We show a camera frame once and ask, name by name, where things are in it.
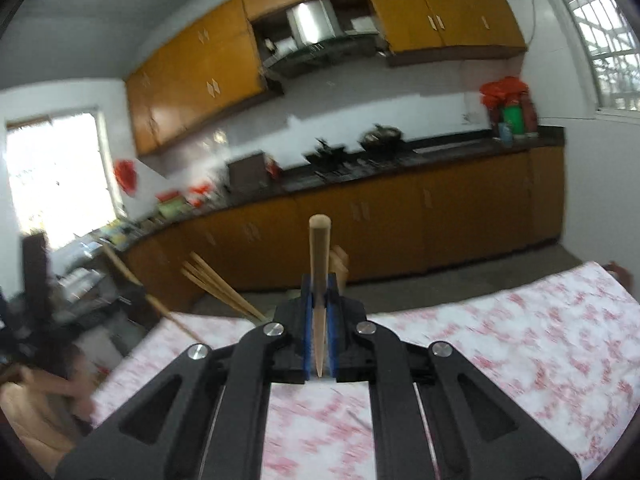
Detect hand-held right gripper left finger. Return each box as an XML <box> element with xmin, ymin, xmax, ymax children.
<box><xmin>55</xmin><ymin>276</ymin><xmax>315</xmax><ymax>480</ymax></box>

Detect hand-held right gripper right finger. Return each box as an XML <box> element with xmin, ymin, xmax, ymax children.
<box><xmin>327</xmin><ymin>274</ymin><xmax>581</xmax><ymax>480</ymax></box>

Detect wooden chopstick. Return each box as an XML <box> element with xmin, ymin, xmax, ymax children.
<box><xmin>180</xmin><ymin>271</ymin><xmax>247</xmax><ymax>320</ymax></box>
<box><xmin>181</xmin><ymin>261</ymin><xmax>257</xmax><ymax>322</ymax></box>
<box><xmin>308</xmin><ymin>214</ymin><xmax>332</xmax><ymax>378</ymax></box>
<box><xmin>330</xmin><ymin>244</ymin><xmax>350</xmax><ymax>295</ymax></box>
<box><xmin>190</xmin><ymin>251</ymin><xmax>267</xmax><ymax>322</ymax></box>
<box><xmin>91</xmin><ymin>235</ymin><xmax>202</xmax><ymax>342</ymax></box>

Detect person's left hand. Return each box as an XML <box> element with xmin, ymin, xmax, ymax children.
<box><xmin>0</xmin><ymin>354</ymin><xmax>99</xmax><ymax>476</ymax></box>

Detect dark furniture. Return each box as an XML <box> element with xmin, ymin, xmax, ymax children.
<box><xmin>50</xmin><ymin>260</ymin><xmax>166</xmax><ymax>361</ymax></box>

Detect bright window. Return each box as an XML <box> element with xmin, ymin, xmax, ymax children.
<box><xmin>5</xmin><ymin>107</ymin><xmax>126</xmax><ymax>251</ymax></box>

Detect red floral tablecloth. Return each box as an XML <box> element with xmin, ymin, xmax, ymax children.
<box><xmin>90</xmin><ymin>260</ymin><xmax>640</xmax><ymax>480</ymax></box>

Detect wooden lower kitchen cabinets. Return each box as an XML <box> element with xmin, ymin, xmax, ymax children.
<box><xmin>122</xmin><ymin>145</ymin><xmax>566</xmax><ymax>311</ymax></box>

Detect wooden kitchen cabinets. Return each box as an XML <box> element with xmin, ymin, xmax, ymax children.
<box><xmin>122</xmin><ymin>145</ymin><xmax>566</xmax><ymax>311</ymax></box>
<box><xmin>125</xmin><ymin>0</ymin><xmax>528</xmax><ymax>156</ymax></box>

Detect brown board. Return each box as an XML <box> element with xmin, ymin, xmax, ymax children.
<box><xmin>226</xmin><ymin>152</ymin><xmax>268</xmax><ymax>193</ymax></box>

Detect green bowl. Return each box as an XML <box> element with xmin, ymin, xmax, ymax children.
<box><xmin>157</xmin><ymin>199</ymin><xmax>193</xmax><ymax>217</ymax></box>

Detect black wok with lid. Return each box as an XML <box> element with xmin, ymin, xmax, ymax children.
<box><xmin>360</xmin><ymin>125</ymin><xmax>403</xmax><ymax>151</ymax></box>

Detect black kitchen countertop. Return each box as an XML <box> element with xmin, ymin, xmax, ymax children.
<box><xmin>100</xmin><ymin>127</ymin><xmax>566</xmax><ymax>241</ymax></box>

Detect wooden upper kitchen cabinets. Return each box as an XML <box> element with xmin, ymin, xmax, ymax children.
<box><xmin>125</xmin><ymin>0</ymin><xmax>528</xmax><ymax>156</ymax></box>

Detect green container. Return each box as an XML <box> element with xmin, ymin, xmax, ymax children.
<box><xmin>502</xmin><ymin>105</ymin><xmax>525</xmax><ymax>136</ymax></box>

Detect red plastic bag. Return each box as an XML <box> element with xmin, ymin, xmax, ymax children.
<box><xmin>479</xmin><ymin>76</ymin><xmax>531</xmax><ymax>111</ymax></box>

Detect steel range hood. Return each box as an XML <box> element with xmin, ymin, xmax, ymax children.
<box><xmin>260</xmin><ymin>0</ymin><xmax>381</xmax><ymax>78</ymax></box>

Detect barred window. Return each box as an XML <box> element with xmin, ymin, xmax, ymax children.
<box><xmin>537</xmin><ymin>0</ymin><xmax>640</xmax><ymax>111</ymax></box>

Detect red wall decoration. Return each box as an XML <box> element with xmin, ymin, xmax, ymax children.
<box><xmin>114</xmin><ymin>159</ymin><xmax>138</xmax><ymax>193</ymax></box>

